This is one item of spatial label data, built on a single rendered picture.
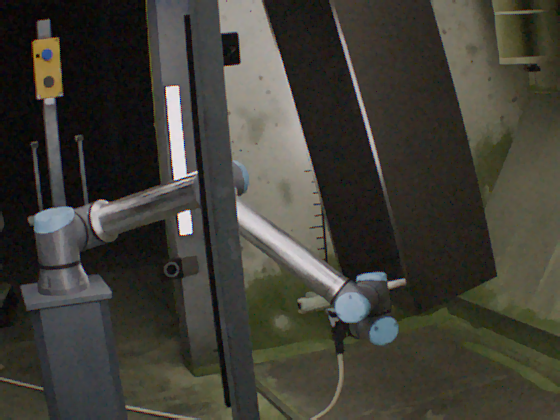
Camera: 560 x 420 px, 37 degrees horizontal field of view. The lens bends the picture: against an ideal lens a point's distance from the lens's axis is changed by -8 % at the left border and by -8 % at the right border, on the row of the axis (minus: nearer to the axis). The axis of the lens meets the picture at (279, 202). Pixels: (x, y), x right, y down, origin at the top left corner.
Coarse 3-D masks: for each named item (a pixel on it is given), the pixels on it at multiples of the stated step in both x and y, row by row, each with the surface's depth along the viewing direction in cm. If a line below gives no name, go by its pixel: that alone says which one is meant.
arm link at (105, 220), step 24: (240, 168) 273; (144, 192) 286; (168, 192) 279; (192, 192) 274; (240, 192) 274; (96, 216) 293; (120, 216) 288; (144, 216) 285; (168, 216) 284; (96, 240) 296
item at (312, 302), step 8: (400, 280) 296; (312, 296) 285; (320, 296) 285; (304, 304) 282; (312, 304) 283; (320, 304) 284; (328, 304) 285; (304, 312) 282; (336, 328) 287; (336, 336) 287; (336, 344) 288; (336, 352) 289
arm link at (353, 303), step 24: (240, 216) 254; (264, 216) 256; (264, 240) 252; (288, 240) 251; (288, 264) 250; (312, 264) 248; (312, 288) 249; (336, 288) 245; (360, 288) 246; (336, 312) 244; (360, 312) 241
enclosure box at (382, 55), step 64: (320, 0) 326; (384, 0) 270; (320, 64) 329; (384, 64) 272; (320, 128) 332; (384, 128) 275; (448, 128) 284; (320, 192) 334; (384, 192) 280; (448, 192) 286; (384, 256) 349; (448, 256) 289
